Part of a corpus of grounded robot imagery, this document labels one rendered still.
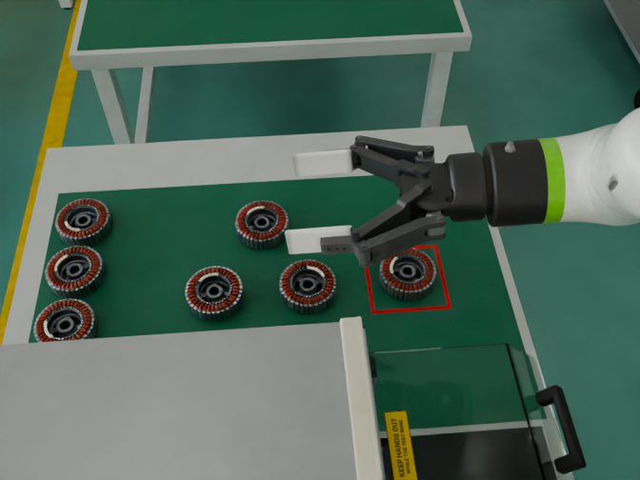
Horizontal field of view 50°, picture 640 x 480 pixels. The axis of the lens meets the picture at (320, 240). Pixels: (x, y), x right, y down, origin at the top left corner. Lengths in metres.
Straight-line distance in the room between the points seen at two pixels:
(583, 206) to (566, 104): 2.33
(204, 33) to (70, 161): 0.55
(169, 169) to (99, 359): 0.99
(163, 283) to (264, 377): 0.80
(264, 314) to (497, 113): 1.81
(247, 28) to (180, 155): 0.51
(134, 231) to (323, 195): 0.42
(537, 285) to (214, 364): 1.84
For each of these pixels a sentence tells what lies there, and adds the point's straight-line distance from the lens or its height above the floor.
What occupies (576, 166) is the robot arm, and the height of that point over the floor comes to 1.40.
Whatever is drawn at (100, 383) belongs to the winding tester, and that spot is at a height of 1.32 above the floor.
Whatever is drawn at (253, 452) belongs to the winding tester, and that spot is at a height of 1.32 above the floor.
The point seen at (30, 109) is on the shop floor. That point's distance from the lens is 3.12.
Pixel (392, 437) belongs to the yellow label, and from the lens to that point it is 0.92.
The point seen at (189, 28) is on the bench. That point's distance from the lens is 2.05.
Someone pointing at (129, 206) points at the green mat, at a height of 0.75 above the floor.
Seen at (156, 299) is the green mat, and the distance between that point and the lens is 1.42.
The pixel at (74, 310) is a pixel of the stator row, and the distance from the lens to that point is 1.41.
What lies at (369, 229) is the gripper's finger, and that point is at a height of 1.36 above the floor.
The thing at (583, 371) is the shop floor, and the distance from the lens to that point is 2.29.
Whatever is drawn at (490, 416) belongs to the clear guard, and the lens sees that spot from 0.95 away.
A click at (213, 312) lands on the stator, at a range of 1.34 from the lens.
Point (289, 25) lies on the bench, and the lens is 2.03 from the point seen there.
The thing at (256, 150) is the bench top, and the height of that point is 0.75.
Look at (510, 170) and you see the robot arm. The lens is 0.74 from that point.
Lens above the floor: 1.91
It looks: 52 degrees down
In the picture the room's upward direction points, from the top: straight up
